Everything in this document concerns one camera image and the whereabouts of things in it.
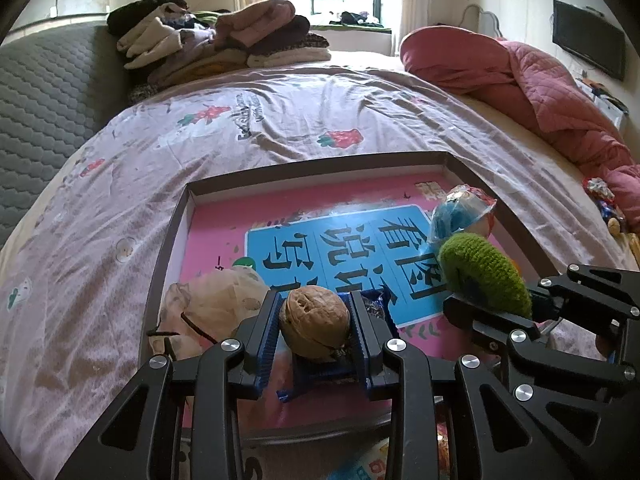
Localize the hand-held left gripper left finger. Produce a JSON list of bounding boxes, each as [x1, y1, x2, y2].
[[55, 290, 286, 480]]

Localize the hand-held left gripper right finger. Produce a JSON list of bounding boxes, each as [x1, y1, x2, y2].
[[347, 290, 596, 480]]

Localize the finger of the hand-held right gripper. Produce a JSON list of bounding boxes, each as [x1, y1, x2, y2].
[[532, 263, 640, 366], [442, 294, 626, 406]]

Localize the blue cookie packet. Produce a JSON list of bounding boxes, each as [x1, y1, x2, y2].
[[277, 292, 401, 403]]

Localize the walnut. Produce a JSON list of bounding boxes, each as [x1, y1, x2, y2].
[[278, 285, 351, 361]]

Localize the green fuzzy ring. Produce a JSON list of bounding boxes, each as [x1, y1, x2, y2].
[[436, 232, 532, 318]]

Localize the grey shallow cardboard box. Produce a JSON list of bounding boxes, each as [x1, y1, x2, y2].
[[147, 151, 571, 448]]

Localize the blue white ball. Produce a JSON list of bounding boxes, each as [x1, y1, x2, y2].
[[430, 185, 497, 251]]

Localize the shiny candy wrapper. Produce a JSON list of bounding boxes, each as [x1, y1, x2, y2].
[[582, 176, 616, 202]]

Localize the white shelf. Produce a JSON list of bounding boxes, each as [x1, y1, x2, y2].
[[575, 77, 628, 126]]

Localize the strawberry printed bedsheet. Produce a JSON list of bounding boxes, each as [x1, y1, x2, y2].
[[0, 62, 626, 480]]

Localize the pink quilt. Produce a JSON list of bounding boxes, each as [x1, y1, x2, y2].
[[399, 27, 640, 233]]

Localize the pile of folded clothes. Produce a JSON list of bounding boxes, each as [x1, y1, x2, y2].
[[107, 0, 333, 106]]

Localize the grey quilted mattress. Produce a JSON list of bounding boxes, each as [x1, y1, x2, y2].
[[0, 22, 131, 251]]

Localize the dark clothes on windowsill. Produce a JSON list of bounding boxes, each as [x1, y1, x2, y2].
[[340, 10, 381, 26]]

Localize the white drawstring pouch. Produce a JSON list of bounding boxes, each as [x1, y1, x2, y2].
[[147, 266, 271, 361]]

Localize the black wall television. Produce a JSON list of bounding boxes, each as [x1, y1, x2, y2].
[[552, 0, 627, 81]]

